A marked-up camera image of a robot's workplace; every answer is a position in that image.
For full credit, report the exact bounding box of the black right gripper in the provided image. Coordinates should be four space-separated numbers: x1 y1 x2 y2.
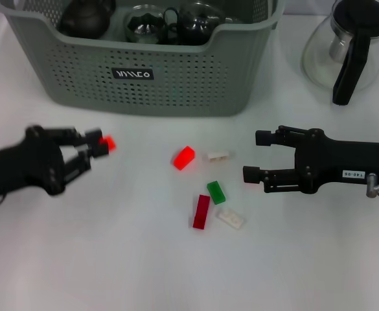
242 124 379 195

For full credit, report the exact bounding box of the glass pitcher with black handle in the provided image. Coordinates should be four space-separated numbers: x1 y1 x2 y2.
301 0 379 106

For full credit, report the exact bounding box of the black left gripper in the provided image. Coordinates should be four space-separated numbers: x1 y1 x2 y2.
0 124 109 202

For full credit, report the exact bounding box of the green studded brick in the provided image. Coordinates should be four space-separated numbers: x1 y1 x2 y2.
207 180 227 205

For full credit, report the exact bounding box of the grey perforated storage bin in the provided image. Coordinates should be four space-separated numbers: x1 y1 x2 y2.
0 0 287 118

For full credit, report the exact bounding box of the orange-red sloped brick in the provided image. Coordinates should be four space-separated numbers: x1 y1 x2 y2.
171 145 196 170

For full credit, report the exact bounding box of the black teapot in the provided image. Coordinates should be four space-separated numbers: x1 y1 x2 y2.
58 0 116 39

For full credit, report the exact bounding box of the small red brick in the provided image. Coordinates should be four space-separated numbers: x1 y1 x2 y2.
100 135 117 151

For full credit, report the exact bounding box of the white hollow brick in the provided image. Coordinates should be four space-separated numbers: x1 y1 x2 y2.
204 151 232 164

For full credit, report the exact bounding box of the white flat studded plate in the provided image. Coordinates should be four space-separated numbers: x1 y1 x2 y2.
215 208 246 230

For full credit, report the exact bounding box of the dark red long brick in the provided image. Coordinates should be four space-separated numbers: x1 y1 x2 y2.
192 194 211 230

